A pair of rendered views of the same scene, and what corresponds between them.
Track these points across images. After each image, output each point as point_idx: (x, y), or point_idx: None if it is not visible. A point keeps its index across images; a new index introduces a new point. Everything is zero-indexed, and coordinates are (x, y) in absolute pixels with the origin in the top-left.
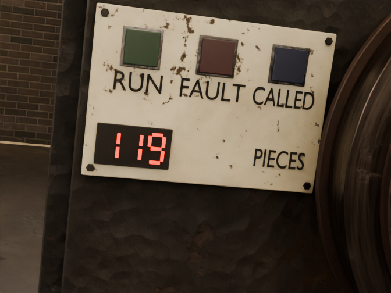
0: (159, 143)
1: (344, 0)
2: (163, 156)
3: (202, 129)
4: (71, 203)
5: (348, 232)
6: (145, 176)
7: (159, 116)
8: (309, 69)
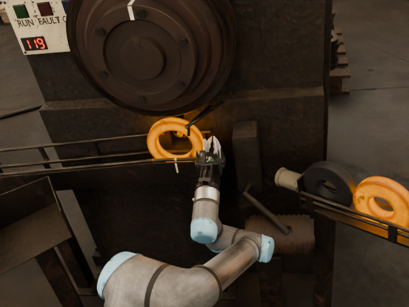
0: (41, 41)
1: None
2: (44, 45)
3: (52, 34)
4: (29, 63)
5: (80, 70)
6: (42, 52)
7: (37, 32)
8: None
